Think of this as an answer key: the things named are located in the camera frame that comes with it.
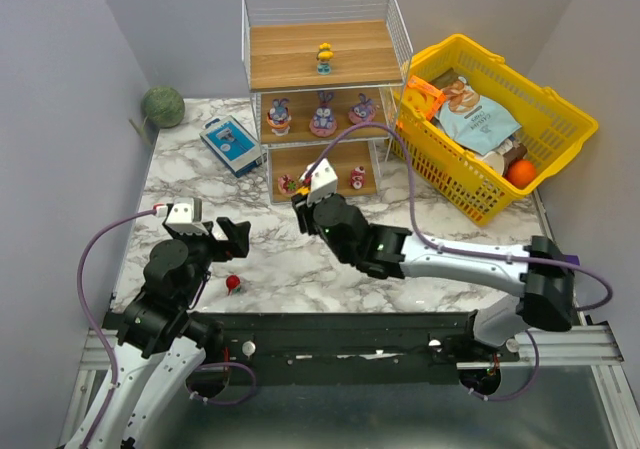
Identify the pink bear strawberry tart toy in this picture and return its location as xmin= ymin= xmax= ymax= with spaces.
xmin=277 ymin=174 xmax=299 ymax=197

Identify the red ball toy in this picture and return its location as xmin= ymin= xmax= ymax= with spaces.
xmin=225 ymin=275 xmax=243 ymax=296

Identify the purple bunny pink donut toy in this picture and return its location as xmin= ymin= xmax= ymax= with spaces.
xmin=309 ymin=91 xmax=338 ymax=138

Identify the purple bunny orange ring toy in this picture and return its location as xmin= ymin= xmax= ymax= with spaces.
xmin=267 ymin=98 xmax=291 ymax=137

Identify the purple unicorn pink donut toy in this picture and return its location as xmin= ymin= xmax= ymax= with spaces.
xmin=348 ymin=93 xmax=377 ymax=124

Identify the small yellow blue toy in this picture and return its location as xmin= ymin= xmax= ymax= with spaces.
xmin=316 ymin=43 xmax=334 ymax=75

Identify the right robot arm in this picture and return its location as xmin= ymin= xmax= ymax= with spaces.
xmin=291 ymin=194 xmax=575 ymax=348

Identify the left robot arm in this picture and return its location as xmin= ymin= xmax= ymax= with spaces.
xmin=66 ymin=214 xmax=251 ymax=448

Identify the blue razor box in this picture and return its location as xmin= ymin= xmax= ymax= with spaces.
xmin=200 ymin=116 xmax=264 ymax=178

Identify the yellow plastic basket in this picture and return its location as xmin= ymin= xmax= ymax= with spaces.
xmin=389 ymin=34 xmax=598 ymax=226

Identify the green yarn ball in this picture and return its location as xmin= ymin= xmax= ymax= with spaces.
xmin=141 ymin=86 xmax=185 ymax=129

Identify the orange snack packet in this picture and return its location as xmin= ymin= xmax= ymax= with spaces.
xmin=402 ymin=75 xmax=447 ymax=121

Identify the light blue snack bag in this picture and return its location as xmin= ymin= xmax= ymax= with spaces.
xmin=432 ymin=70 xmax=521 ymax=155

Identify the orange fruit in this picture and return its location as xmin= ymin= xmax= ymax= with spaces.
xmin=505 ymin=159 xmax=537 ymax=189

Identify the purple box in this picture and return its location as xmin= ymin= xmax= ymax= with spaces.
xmin=565 ymin=255 xmax=580 ymax=265

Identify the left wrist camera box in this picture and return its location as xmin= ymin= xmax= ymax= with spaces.
xmin=164 ymin=197 xmax=212 ymax=235

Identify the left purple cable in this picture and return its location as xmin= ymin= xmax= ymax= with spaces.
xmin=77 ymin=203 xmax=257 ymax=449

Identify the purple cable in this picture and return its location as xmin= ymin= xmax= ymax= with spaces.
xmin=302 ymin=121 xmax=614 ymax=403
xmin=77 ymin=203 xmax=257 ymax=449

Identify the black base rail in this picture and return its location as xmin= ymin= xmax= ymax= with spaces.
xmin=102 ymin=311 xmax=521 ymax=388

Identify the white wire wooden shelf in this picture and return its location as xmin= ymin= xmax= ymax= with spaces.
xmin=242 ymin=0 xmax=413 ymax=204

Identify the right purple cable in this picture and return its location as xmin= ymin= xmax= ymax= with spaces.
xmin=302 ymin=121 xmax=614 ymax=403

